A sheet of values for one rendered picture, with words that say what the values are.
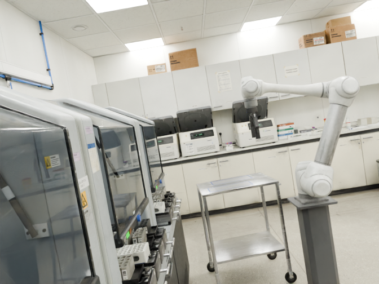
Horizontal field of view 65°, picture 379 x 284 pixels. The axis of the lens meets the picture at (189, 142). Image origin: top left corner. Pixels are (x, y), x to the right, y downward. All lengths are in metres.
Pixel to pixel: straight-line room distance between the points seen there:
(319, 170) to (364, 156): 2.97
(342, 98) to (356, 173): 2.99
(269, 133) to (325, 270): 2.45
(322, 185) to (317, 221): 0.38
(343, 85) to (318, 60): 3.06
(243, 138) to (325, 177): 2.51
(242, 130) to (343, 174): 1.58
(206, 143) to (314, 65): 2.01
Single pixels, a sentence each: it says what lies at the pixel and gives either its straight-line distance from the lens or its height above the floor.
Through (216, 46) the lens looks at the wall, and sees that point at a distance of 5.06.
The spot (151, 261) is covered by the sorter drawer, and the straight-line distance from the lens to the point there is 1.36.
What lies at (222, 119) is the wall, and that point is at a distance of 4.91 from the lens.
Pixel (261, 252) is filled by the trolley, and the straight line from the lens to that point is 2.55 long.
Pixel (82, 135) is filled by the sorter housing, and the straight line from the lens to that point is 0.99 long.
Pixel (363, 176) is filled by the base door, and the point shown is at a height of 0.22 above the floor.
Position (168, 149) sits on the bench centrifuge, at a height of 1.06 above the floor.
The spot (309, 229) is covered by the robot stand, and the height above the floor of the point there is 0.53.
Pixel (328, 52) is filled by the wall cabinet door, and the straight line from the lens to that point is 5.08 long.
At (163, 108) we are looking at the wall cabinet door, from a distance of 4.58.
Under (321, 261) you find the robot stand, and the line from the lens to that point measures 2.35.
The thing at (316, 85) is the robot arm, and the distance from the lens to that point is 2.15.
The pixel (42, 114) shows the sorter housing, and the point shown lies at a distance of 0.88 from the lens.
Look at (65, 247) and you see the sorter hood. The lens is 0.77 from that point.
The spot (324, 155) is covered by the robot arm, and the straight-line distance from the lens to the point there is 1.99.
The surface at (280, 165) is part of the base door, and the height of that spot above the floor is 0.57.
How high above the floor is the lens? 1.35
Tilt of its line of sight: 3 degrees down
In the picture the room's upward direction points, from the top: 10 degrees counter-clockwise
